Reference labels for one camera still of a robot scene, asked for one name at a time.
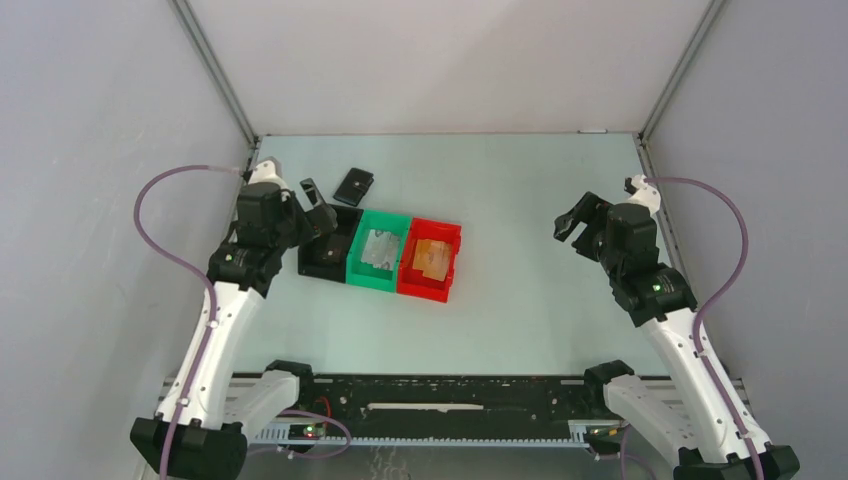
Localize silver cards in green bin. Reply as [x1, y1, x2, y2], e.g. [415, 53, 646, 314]
[360, 229, 401, 271]

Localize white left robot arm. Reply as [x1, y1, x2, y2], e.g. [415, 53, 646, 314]
[130, 156, 338, 479]

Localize red plastic bin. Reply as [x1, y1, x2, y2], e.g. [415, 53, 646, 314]
[396, 217, 462, 303]

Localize black plastic bin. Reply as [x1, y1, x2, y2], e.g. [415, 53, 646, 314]
[298, 205, 364, 284]

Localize black leather card holder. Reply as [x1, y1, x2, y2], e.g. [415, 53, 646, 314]
[333, 168, 374, 207]

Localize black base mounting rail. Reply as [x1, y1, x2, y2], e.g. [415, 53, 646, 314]
[156, 372, 753, 450]

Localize green plastic bin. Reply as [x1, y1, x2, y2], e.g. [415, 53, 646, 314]
[346, 210, 412, 293]

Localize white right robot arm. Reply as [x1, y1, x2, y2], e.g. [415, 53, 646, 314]
[553, 175, 800, 479]

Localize orange cards in red bin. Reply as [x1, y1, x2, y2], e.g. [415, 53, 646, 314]
[412, 239, 452, 281]

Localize black item in black bin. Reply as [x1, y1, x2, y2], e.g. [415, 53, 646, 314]
[316, 235, 346, 265]

